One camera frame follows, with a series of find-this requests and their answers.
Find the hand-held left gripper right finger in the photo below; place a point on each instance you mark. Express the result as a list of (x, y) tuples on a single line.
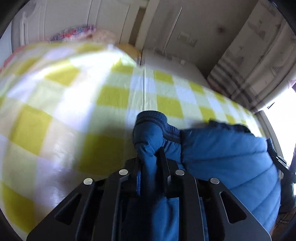
[(170, 180)]

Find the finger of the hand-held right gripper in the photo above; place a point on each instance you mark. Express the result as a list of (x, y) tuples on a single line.
[(281, 162)]

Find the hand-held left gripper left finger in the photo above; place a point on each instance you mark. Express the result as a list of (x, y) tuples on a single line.
[(138, 185)]

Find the blue quilted jacket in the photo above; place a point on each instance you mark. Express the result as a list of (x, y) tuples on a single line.
[(219, 157)]

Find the printed curtain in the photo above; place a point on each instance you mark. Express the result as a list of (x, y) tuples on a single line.
[(249, 58)]

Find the white nightstand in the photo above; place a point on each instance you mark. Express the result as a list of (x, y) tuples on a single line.
[(171, 67)]

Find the yellow checked bedsheet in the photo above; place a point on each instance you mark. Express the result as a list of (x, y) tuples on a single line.
[(69, 92)]

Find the yellow pillow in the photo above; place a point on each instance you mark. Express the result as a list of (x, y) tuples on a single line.
[(129, 51)]

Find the pale pink pillow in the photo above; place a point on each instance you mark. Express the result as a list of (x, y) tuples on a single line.
[(103, 38)]

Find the white desk lamp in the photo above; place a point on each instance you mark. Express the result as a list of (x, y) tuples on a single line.
[(174, 25)]

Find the purple patterned pillow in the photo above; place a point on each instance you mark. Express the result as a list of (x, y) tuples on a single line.
[(71, 33)]

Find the pink orange floral blanket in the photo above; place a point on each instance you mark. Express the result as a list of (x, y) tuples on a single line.
[(9, 59)]

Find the white wooden headboard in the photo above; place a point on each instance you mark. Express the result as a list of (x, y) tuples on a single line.
[(69, 14)]

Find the wall power socket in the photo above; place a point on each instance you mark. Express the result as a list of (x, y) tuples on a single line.
[(187, 38)]

